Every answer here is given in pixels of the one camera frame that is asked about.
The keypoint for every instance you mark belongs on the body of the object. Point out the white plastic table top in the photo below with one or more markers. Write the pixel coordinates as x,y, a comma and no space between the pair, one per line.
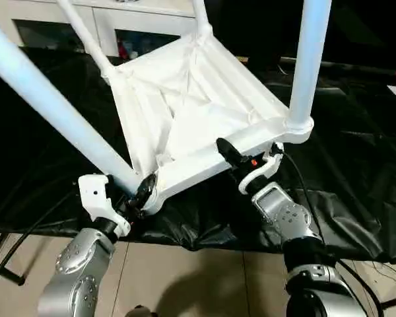
191,99

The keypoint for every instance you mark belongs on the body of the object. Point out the white plastic table leg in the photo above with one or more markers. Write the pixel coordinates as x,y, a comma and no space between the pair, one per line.
52,105
307,66
201,16
85,36

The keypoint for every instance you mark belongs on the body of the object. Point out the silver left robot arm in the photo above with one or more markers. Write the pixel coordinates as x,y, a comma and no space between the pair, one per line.
76,264

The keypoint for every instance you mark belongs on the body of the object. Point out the small tan label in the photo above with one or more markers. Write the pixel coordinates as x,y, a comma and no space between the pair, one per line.
243,59

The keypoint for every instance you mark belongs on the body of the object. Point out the black mat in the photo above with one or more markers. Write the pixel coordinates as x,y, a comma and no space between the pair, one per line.
36,148

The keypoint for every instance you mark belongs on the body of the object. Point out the white jar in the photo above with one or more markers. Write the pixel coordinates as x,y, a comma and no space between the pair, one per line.
134,54

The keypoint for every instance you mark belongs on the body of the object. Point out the black stand leg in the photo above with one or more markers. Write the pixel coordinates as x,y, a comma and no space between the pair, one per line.
6,274

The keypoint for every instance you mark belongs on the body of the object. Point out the red package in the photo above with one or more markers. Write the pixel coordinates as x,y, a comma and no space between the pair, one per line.
122,49

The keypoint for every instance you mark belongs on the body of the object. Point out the black backdrop cloth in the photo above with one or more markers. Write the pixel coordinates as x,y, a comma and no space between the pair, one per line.
366,26

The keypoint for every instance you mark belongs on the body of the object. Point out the white glass-door cabinet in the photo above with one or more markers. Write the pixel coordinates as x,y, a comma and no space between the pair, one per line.
52,20

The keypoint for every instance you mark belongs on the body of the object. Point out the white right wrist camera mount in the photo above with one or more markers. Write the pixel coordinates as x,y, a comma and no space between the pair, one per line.
267,168

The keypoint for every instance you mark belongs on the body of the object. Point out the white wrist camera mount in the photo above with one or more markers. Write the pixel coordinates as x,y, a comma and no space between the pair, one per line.
267,168
95,198

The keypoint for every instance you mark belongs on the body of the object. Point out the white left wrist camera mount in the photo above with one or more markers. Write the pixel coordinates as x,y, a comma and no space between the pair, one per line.
95,198

